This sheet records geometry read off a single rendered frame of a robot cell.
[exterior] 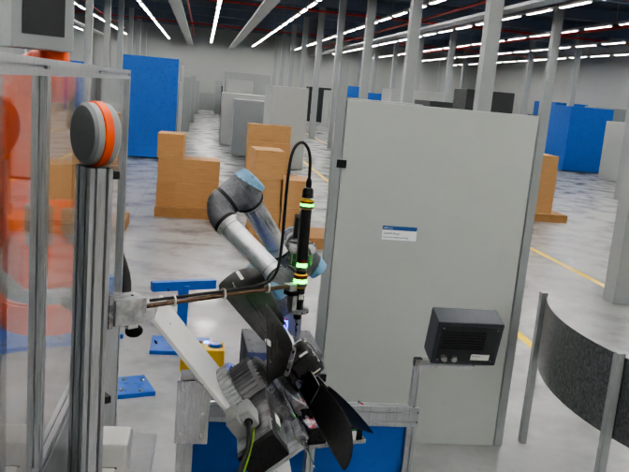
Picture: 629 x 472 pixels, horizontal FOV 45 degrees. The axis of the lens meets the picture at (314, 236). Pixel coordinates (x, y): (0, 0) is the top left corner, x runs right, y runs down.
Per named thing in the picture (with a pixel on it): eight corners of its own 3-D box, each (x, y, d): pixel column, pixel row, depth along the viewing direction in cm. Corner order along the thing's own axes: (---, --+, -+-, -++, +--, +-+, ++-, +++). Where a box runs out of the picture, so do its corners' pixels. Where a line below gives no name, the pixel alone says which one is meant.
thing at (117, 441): (65, 483, 219) (65, 448, 217) (75, 457, 235) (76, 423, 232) (124, 484, 221) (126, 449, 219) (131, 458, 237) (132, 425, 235)
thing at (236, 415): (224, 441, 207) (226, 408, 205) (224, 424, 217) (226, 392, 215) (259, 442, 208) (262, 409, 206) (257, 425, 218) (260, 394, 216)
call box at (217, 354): (179, 376, 277) (180, 348, 275) (180, 366, 287) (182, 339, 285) (223, 377, 280) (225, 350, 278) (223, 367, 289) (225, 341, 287)
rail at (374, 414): (182, 420, 284) (184, 401, 283) (183, 416, 288) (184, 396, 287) (416, 427, 297) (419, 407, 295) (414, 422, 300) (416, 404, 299)
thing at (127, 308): (110, 331, 197) (111, 299, 195) (97, 323, 202) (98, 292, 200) (145, 325, 204) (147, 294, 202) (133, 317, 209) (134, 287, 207)
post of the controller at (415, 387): (410, 407, 295) (416, 359, 291) (408, 404, 298) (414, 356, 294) (417, 407, 295) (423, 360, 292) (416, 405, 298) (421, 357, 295)
